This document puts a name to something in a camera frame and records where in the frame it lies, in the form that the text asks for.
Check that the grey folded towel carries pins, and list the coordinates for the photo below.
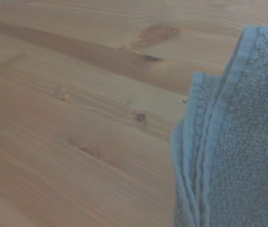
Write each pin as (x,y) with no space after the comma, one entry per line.
(242,142)

